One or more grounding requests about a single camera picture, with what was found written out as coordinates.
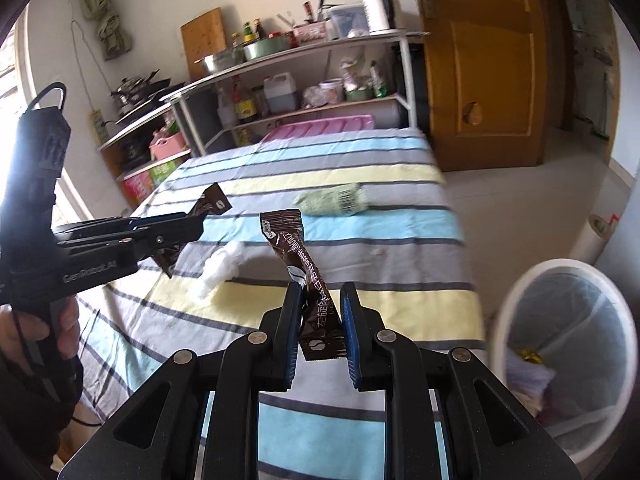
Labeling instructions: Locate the person's left forearm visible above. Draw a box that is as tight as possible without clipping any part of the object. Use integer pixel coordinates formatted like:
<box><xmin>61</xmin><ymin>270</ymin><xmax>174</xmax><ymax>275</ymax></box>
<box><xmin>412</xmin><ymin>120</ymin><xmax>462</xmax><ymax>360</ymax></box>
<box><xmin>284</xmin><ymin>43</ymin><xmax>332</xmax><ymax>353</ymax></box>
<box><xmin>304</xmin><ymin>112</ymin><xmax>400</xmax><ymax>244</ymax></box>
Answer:
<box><xmin>0</xmin><ymin>350</ymin><xmax>86</xmax><ymax>466</ymax></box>

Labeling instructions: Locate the green metal bowl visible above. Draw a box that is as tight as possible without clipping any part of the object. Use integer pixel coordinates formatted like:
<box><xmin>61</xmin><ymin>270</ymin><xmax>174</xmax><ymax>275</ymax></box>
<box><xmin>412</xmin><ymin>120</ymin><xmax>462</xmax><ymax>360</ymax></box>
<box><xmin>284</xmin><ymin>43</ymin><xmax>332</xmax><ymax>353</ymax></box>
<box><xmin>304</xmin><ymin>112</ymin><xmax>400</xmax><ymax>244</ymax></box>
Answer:
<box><xmin>242</xmin><ymin>37</ymin><xmax>292</xmax><ymax>61</ymax></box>

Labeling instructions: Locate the yellow power strip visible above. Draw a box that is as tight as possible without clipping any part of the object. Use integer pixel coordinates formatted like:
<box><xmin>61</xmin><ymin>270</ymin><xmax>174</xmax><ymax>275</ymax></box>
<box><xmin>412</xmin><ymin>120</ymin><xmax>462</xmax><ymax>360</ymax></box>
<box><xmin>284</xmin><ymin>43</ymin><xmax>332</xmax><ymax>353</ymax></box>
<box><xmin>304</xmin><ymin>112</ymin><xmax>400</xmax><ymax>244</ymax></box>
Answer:
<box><xmin>89</xmin><ymin>109</ymin><xmax>110</xmax><ymax>144</ymax></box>

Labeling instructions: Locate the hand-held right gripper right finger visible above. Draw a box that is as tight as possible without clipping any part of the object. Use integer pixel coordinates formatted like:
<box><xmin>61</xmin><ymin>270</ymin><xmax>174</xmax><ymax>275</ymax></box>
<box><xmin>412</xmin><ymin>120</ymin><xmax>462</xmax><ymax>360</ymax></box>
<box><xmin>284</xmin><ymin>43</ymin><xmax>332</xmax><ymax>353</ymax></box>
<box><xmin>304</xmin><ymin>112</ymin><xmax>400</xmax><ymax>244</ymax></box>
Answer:
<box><xmin>340</xmin><ymin>282</ymin><xmax>576</xmax><ymax>480</ymax></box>

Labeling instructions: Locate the green crumpled wrapper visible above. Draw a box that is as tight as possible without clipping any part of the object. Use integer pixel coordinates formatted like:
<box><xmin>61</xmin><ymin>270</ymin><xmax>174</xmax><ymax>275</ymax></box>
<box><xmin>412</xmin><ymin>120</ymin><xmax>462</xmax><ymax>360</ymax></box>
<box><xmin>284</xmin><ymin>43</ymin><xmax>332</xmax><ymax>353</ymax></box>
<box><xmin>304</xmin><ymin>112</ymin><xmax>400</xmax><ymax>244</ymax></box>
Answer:
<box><xmin>292</xmin><ymin>183</ymin><xmax>368</xmax><ymax>218</ymax></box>

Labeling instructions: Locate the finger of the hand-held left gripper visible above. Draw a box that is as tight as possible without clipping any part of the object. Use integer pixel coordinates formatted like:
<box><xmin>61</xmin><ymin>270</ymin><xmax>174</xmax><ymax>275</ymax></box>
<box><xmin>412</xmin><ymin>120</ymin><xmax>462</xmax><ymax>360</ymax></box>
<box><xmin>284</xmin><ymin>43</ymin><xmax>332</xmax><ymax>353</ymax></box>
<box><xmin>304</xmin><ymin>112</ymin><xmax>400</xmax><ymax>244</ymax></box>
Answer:
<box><xmin>52</xmin><ymin>211</ymin><xmax>194</xmax><ymax>242</ymax></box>
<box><xmin>56</xmin><ymin>216</ymin><xmax>206</xmax><ymax>262</ymax></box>

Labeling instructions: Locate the dark liquid jug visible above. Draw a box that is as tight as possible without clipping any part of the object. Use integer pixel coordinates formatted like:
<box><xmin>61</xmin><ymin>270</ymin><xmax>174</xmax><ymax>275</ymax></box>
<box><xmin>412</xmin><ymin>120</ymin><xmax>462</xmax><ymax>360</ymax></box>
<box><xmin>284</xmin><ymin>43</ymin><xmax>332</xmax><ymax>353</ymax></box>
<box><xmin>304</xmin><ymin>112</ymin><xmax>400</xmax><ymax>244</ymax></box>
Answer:
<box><xmin>264</xmin><ymin>72</ymin><xmax>301</xmax><ymax>114</ymax></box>

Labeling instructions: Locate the red box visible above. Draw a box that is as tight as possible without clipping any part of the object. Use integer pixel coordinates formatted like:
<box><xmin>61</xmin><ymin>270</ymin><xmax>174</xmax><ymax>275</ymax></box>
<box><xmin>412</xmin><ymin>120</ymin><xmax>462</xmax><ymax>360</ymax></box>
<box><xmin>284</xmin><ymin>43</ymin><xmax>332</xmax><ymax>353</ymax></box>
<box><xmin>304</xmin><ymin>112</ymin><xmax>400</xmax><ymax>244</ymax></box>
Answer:
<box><xmin>122</xmin><ymin>172</ymin><xmax>157</xmax><ymax>207</ymax></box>

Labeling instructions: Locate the black cooking pot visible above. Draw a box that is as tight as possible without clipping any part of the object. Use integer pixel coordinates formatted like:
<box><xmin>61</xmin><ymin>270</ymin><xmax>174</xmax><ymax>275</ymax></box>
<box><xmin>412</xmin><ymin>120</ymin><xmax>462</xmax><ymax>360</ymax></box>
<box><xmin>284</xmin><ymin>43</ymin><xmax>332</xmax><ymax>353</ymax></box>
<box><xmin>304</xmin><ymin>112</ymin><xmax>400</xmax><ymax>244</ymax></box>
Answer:
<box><xmin>110</xmin><ymin>75</ymin><xmax>172</xmax><ymax>117</ymax></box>

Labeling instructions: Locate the clear bin liner bag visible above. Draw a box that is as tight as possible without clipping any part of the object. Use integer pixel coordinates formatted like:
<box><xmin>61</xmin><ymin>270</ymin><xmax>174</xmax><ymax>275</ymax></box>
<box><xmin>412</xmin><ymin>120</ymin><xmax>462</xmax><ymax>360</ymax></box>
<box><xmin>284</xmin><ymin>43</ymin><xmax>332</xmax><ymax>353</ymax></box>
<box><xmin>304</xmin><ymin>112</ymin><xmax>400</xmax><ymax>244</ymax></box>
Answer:
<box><xmin>505</xmin><ymin>272</ymin><xmax>628</xmax><ymax>426</ymax></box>

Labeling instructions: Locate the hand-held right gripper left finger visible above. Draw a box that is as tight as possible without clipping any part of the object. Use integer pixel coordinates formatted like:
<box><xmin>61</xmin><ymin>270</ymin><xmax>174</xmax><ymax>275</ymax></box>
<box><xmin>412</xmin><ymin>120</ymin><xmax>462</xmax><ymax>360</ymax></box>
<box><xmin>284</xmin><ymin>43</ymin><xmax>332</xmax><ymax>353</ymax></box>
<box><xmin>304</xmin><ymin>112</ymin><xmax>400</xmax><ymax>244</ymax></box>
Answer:
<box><xmin>57</xmin><ymin>282</ymin><xmax>306</xmax><ymax>480</ymax></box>

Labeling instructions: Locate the steel basin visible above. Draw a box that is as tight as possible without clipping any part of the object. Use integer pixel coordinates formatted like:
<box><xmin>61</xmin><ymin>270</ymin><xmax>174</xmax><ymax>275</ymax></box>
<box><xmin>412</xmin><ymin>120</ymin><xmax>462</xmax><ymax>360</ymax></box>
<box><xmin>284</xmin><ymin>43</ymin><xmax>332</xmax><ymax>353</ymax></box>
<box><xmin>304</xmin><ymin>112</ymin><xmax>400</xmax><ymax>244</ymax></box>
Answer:
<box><xmin>195</xmin><ymin>47</ymin><xmax>246</xmax><ymax>74</ymax></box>

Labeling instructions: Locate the white plastic bag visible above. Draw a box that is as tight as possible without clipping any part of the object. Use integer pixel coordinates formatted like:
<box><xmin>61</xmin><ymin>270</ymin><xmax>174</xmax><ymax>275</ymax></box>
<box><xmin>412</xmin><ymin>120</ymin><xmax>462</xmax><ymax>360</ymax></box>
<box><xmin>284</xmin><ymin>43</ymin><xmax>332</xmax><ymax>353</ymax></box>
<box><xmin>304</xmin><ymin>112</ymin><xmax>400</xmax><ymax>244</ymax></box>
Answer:
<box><xmin>340</xmin><ymin>57</ymin><xmax>373</xmax><ymax>91</ymax></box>

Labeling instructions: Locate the pink storage basket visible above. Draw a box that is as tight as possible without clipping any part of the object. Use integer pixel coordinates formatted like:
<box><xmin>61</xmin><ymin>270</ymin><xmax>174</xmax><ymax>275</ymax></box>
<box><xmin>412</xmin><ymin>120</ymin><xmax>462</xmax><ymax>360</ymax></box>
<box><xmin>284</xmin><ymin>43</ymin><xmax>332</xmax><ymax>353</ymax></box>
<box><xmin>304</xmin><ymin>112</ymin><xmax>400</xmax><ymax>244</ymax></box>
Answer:
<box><xmin>150</xmin><ymin>130</ymin><xmax>192</xmax><ymax>162</ymax></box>

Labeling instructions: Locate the clear plastic container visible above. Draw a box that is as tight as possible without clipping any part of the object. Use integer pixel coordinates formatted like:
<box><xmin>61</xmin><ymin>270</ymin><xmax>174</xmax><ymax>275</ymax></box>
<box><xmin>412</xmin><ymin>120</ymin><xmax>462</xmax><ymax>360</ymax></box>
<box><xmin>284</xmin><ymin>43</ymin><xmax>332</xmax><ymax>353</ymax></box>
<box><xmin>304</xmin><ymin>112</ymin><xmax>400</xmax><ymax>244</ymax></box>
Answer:
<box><xmin>327</xmin><ymin>4</ymin><xmax>369</xmax><ymax>41</ymax></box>

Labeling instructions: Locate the wooden cutting board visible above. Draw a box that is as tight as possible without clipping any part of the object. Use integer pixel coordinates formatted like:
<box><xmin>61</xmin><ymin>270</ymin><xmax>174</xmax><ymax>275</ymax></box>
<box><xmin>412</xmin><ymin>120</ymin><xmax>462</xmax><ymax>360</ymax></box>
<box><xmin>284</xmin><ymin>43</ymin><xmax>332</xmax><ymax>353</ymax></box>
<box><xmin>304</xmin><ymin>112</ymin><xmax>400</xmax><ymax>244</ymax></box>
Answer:
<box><xmin>181</xmin><ymin>7</ymin><xmax>228</xmax><ymax>81</ymax></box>

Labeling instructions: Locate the white kettle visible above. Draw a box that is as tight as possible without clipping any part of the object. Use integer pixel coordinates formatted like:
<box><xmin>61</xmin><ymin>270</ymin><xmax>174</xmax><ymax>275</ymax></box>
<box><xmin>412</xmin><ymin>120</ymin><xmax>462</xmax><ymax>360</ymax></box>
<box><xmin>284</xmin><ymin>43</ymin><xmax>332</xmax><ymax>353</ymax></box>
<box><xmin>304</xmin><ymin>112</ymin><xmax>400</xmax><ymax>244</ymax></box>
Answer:
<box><xmin>362</xmin><ymin>0</ymin><xmax>397</xmax><ymax>32</ymax></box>

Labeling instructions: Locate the pink utensil basket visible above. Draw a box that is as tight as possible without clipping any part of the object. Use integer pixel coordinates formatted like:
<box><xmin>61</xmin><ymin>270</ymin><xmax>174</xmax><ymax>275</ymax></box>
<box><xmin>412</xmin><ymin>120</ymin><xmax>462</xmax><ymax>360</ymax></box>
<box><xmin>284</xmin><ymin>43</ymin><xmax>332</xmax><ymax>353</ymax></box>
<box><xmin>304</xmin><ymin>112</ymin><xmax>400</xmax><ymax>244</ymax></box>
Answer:
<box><xmin>292</xmin><ymin>24</ymin><xmax>329</xmax><ymax>47</ymax></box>

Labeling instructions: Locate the green dish soap bottle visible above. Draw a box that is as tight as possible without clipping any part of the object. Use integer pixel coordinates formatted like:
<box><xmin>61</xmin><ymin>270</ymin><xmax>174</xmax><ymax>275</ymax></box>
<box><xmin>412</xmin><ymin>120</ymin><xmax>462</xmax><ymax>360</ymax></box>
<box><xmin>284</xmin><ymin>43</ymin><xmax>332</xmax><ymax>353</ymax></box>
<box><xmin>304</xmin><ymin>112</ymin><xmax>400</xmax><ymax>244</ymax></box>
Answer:
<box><xmin>370</xmin><ymin>61</ymin><xmax>390</xmax><ymax>99</ymax></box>

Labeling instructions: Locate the yellow label oil bottle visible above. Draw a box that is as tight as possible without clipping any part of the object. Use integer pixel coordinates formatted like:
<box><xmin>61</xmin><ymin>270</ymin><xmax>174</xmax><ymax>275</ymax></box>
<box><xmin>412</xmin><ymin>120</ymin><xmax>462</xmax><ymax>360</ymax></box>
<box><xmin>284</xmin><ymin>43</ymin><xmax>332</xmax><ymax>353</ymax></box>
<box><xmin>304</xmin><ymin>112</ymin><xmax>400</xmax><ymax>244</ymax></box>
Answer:
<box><xmin>232</xmin><ymin>76</ymin><xmax>257</xmax><ymax>124</ymax></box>

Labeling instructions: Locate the pink plastic lid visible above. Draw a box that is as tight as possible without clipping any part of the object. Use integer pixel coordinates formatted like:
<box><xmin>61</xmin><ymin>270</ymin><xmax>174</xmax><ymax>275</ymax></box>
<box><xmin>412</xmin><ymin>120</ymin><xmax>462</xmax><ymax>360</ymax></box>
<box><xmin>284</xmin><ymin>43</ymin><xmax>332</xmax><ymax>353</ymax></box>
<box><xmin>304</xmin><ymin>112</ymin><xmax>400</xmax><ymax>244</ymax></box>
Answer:
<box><xmin>262</xmin><ymin>114</ymin><xmax>376</xmax><ymax>146</ymax></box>

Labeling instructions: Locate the white paper roll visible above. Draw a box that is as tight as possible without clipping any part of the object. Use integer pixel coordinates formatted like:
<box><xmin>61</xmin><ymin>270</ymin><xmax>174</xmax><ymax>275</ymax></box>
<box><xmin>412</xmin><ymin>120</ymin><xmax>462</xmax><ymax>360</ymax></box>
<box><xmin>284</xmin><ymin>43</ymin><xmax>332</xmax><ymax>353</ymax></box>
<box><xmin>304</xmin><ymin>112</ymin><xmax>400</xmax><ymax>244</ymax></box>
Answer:
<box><xmin>575</xmin><ymin>212</ymin><xmax>619</xmax><ymax>266</ymax></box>

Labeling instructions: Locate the striped bedsheet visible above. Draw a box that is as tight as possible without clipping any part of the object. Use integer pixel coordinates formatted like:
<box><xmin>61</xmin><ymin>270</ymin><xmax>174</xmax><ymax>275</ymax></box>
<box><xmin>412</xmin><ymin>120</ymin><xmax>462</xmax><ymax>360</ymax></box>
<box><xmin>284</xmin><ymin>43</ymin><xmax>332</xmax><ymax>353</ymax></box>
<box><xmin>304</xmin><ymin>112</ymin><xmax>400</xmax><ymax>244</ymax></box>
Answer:
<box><xmin>75</xmin><ymin>127</ymin><xmax>486</xmax><ymax>480</ymax></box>

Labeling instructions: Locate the white tub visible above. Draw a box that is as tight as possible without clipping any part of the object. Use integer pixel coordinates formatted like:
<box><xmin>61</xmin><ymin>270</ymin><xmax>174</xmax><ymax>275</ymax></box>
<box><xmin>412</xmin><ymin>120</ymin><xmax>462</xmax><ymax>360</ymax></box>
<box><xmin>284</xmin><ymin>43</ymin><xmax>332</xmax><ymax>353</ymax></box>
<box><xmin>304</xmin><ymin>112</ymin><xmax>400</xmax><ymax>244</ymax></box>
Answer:
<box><xmin>320</xmin><ymin>79</ymin><xmax>346</xmax><ymax>104</ymax></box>

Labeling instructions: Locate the person's left hand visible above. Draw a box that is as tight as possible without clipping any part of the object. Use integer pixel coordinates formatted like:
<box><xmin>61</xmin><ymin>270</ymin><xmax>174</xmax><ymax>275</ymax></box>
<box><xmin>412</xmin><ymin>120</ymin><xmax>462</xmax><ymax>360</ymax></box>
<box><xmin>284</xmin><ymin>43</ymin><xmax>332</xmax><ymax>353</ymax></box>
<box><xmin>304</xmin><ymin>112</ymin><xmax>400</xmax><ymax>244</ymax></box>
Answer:
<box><xmin>0</xmin><ymin>294</ymin><xmax>81</xmax><ymax>361</ymax></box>

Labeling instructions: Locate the white trash bin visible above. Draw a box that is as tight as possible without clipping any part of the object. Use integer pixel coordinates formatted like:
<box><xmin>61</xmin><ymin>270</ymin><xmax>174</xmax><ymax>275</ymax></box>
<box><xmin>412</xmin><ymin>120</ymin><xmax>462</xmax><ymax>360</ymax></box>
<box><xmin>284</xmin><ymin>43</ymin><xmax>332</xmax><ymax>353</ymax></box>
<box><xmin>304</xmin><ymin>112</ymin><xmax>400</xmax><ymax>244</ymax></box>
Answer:
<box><xmin>487</xmin><ymin>258</ymin><xmax>633</xmax><ymax>466</ymax></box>

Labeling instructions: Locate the wooden door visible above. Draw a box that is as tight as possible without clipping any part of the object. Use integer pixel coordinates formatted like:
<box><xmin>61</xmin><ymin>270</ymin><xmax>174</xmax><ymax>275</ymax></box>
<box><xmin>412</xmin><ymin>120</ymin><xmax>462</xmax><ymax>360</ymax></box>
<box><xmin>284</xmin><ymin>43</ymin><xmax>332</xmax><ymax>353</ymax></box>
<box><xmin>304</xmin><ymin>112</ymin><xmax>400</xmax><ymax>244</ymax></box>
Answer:
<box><xmin>407</xmin><ymin>0</ymin><xmax>551</xmax><ymax>173</ymax></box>

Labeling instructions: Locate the brown coffee sachet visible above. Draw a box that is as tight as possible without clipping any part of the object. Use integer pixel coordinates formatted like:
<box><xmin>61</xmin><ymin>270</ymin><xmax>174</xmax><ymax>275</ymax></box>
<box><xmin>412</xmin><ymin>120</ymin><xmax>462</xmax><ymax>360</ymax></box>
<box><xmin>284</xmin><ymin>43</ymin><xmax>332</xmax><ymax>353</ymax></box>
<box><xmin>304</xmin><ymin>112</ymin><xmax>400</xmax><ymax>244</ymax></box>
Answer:
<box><xmin>259</xmin><ymin>209</ymin><xmax>347</xmax><ymax>362</ymax></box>
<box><xmin>152</xmin><ymin>182</ymin><xmax>232</xmax><ymax>279</ymax></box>

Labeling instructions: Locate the white metal shelf rack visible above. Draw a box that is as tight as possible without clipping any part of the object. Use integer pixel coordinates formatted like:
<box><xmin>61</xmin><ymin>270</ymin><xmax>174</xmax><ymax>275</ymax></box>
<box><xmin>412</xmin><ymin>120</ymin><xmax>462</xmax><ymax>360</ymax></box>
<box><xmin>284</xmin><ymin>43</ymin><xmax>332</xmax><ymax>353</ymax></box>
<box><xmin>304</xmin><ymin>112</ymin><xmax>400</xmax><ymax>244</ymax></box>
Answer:
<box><xmin>167</xmin><ymin>30</ymin><xmax>431</xmax><ymax>158</ymax></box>
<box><xmin>97</xmin><ymin>102</ymin><xmax>201</xmax><ymax>211</ymax></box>

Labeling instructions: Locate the white tissue wad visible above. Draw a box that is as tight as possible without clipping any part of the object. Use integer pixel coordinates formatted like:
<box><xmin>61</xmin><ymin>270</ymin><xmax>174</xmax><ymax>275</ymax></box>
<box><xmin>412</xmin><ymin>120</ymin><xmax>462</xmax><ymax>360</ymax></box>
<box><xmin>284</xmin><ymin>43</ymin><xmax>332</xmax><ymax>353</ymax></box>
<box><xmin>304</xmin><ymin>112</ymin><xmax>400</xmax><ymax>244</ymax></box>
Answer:
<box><xmin>192</xmin><ymin>240</ymin><xmax>246</xmax><ymax>301</ymax></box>

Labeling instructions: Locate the green box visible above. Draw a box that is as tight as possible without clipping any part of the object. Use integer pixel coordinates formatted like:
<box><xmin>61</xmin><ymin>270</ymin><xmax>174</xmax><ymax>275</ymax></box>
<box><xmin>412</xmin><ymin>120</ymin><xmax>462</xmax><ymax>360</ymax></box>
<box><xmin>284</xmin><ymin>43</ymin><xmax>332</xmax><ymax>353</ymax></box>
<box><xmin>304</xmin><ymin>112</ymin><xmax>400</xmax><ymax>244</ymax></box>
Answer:
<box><xmin>150</xmin><ymin>157</ymin><xmax>189</xmax><ymax>184</ymax></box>

